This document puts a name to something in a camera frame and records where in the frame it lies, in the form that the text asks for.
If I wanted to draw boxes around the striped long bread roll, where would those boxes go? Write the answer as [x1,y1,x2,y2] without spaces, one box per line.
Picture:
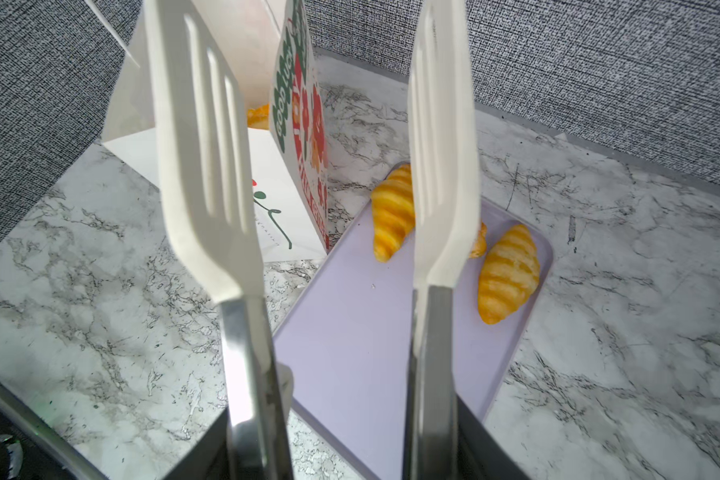
[247,104,270,130]

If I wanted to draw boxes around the lilac plastic tray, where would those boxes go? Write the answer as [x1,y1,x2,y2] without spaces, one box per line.
[274,201,535,479]

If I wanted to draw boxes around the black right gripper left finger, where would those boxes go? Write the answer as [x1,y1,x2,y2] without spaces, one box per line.
[164,409,230,480]

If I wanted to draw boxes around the croissant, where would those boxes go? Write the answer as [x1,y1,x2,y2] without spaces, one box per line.
[370,164,415,263]
[477,224,541,324]

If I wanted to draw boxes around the croissant top right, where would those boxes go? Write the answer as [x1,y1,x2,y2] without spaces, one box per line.
[477,224,541,324]

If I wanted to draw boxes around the croissant top left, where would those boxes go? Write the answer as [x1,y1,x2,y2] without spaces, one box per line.
[370,164,415,263]

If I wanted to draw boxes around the white and metal tongs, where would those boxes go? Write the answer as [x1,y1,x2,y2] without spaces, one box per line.
[143,1,480,479]

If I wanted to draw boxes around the twisted bun top middle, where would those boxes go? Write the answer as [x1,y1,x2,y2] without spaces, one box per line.
[469,223,487,259]

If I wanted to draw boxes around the white paper bag with rose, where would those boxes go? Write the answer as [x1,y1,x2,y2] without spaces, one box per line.
[101,1,330,262]

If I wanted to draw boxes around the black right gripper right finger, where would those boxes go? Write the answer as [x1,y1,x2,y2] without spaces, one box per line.
[457,396,529,480]

